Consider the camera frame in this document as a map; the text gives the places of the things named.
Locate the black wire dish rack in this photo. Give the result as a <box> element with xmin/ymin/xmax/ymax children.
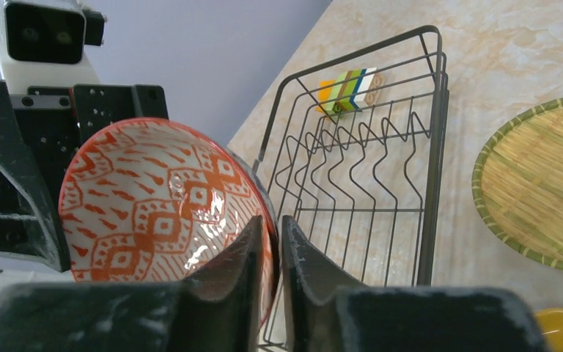
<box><xmin>252</xmin><ymin>25</ymin><xmax>451</xmax><ymax>352</ymax></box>

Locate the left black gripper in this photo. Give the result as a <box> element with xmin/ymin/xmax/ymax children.
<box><xmin>0</xmin><ymin>80</ymin><xmax>168</xmax><ymax>272</ymax></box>

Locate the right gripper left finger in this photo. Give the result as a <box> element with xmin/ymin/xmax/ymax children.
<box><xmin>0</xmin><ymin>216</ymin><xmax>265</xmax><ymax>351</ymax></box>

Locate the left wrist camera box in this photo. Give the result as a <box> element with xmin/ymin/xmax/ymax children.
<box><xmin>0</xmin><ymin>1</ymin><xmax>107</xmax><ymax>95</ymax></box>

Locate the orange patterned bowl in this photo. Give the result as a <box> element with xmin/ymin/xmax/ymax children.
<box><xmin>58</xmin><ymin>117</ymin><xmax>279</xmax><ymax>321</ymax></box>

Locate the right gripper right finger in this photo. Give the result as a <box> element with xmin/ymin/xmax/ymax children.
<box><xmin>281</xmin><ymin>216</ymin><xmax>550</xmax><ymax>351</ymax></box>

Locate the woven bamboo tray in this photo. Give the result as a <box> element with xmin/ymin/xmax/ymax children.
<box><xmin>471</xmin><ymin>98</ymin><xmax>563</xmax><ymax>271</ymax></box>

